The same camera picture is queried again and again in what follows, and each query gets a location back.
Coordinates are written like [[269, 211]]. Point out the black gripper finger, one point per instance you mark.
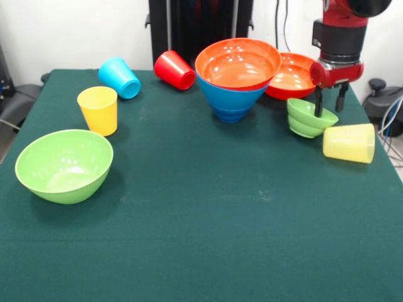
[[341, 97], [319, 102]]

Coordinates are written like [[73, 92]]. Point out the dark green tablecloth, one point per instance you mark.
[[220, 236]]

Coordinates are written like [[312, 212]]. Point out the small green bowl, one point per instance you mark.
[[305, 122]]

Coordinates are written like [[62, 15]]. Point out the red cup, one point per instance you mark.
[[171, 69]]

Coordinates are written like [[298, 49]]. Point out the large light blue bowl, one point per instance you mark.
[[233, 99]]

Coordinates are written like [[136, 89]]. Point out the black chair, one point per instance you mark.
[[22, 100]]

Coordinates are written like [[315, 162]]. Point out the orange bowl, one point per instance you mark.
[[292, 78], [237, 69]]

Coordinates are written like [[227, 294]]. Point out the light blue cup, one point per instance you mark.
[[121, 77]]

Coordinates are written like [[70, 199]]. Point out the large green bowl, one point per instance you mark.
[[63, 170]]

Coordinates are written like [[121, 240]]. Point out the small dark blue bowl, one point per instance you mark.
[[233, 116]]

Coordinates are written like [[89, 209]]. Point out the translucent yellow cup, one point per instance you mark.
[[348, 143]]

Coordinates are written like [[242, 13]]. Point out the opaque yellow cup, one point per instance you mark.
[[98, 116]]

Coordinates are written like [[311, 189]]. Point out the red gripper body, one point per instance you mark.
[[338, 75]]

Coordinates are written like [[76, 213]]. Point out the black chair base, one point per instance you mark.
[[378, 100]]

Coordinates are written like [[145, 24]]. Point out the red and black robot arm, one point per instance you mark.
[[341, 34]]

